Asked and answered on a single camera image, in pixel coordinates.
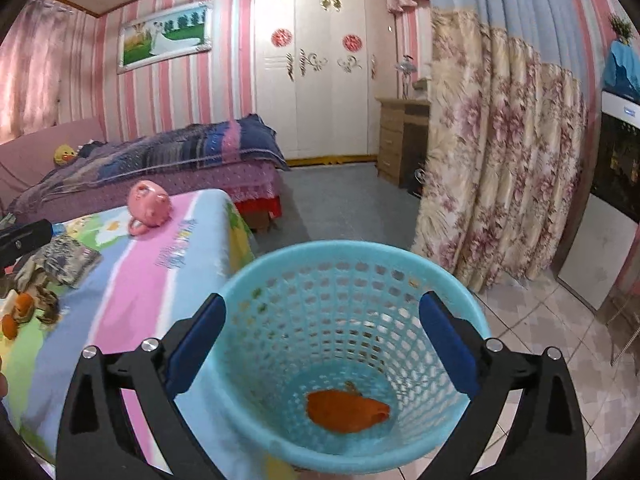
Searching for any brown dried peel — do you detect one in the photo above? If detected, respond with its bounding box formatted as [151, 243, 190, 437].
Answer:
[35, 287, 61, 326]

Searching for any black aquarium cabinet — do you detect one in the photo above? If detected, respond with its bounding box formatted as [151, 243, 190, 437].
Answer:
[590, 90, 640, 223]

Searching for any light blue plastic basket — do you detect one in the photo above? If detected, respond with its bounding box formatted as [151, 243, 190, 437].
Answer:
[197, 240, 493, 480]

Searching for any pink curtain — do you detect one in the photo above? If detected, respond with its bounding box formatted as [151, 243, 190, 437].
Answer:
[0, 0, 68, 143]

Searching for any small table lamp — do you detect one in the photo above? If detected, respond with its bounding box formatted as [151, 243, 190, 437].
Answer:
[397, 55, 418, 100]

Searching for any pink bed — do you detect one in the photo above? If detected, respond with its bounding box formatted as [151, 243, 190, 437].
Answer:
[0, 117, 283, 233]

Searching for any framed wall picture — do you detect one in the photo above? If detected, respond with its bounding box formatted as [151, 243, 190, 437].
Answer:
[116, 0, 213, 75]

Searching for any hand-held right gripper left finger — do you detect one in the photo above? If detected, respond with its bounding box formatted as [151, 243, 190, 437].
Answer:
[55, 292, 228, 480]

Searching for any white board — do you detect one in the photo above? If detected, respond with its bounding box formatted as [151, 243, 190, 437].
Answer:
[557, 192, 640, 311]

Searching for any blue cloth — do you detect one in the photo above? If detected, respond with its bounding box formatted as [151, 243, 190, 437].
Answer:
[602, 40, 640, 101]

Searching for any floral curtain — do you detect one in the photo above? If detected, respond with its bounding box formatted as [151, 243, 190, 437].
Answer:
[410, 0, 591, 293]

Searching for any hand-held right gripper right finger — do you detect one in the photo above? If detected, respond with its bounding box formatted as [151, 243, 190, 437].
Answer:
[419, 291, 587, 480]

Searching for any colourful printed bed sheet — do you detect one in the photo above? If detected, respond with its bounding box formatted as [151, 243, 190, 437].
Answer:
[0, 189, 301, 480]

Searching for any purple plaid quilt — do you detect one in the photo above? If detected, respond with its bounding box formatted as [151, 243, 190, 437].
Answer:
[10, 114, 290, 211]

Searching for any pink pig toy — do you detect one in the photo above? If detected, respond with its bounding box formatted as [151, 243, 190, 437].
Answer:
[126, 180, 173, 237]

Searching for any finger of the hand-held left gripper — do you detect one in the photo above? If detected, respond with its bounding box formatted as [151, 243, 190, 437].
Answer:
[0, 220, 53, 266]

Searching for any patterned folded cloth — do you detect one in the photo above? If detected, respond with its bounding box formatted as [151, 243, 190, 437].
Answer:
[32, 235, 103, 288]

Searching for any wooden desk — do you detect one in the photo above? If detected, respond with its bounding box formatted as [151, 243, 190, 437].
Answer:
[376, 97, 431, 188]

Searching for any white wardrobe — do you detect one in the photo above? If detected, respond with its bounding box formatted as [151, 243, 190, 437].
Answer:
[254, 0, 401, 161]

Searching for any potted plant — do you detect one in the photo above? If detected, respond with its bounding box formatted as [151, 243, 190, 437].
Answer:
[609, 14, 635, 46]

